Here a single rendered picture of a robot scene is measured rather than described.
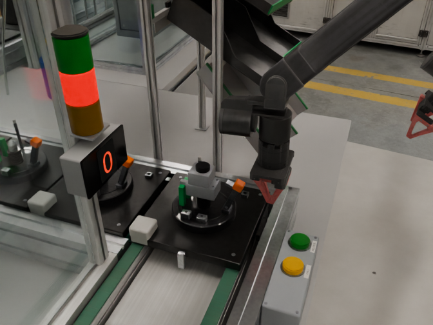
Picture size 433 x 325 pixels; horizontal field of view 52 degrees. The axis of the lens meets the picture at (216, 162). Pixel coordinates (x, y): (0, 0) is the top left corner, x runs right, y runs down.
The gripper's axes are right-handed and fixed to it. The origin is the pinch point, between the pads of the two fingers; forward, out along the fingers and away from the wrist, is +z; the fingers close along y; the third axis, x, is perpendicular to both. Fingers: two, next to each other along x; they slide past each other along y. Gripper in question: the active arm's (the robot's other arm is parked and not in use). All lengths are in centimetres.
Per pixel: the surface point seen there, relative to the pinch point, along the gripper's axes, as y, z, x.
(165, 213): 2.7, 7.2, -22.5
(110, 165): 17.6, -15.0, -23.7
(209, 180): 1.3, -3.0, -12.5
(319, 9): -412, 72, -38
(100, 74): -82, 17, -91
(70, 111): 20.6, -26.0, -26.7
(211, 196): 1.7, 0.7, -11.9
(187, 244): 9.8, 7.4, -14.5
